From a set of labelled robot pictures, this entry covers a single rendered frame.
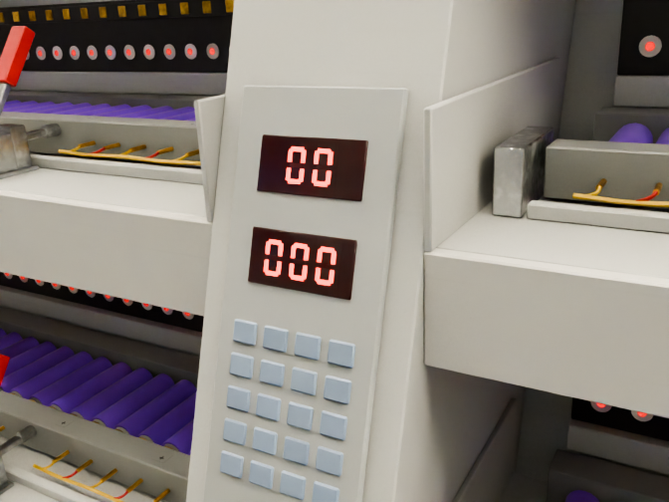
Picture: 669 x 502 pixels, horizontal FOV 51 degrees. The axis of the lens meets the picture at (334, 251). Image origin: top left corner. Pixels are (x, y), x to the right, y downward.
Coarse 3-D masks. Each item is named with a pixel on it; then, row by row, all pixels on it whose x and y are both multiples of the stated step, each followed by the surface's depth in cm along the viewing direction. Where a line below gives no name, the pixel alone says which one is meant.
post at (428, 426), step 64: (256, 0) 28; (320, 0) 26; (384, 0) 25; (448, 0) 24; (512, 0) 30; (256, 64) 28; (320, 64) 26; (384, 64) 25; (448, 64) 24; (512, 64) 31; (384, 320) 25; (384, 384) 25; (448, 384) 29; (512, 384) 39; (192, 448) 29; (384, 448) 25; (448, 448) 30
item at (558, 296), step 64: (640, 0) 36; (640, 64) 37; (448, 128) 24; (512, 128) 31; (640, 128) 34; (448, 192) 25; (512, 192) 27; (576, 192) 29; (640, 192) 27; (448, 256) 24; (512, 256) 24; (576, 256) 23; (640, 256) 23; (448, 320) 25; (512, 320) 23; (576, 320) 22; (640, 320) 21; (576, 384) 23; (640, 384) 22
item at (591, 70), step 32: (0, 0) 66; (32, 0) 64; (64, 0) 62; (96, 0) 60; (576, 0) 41; (608, 0) 40; (576, 32) 41; (608, 32) 40; (576, 64) 41; (608, 64) 40; (576, 96) 41; (608, 96) 40; (576, 128) 41; (544, 416) 42; (544, 448) 42; (544, 480) 42
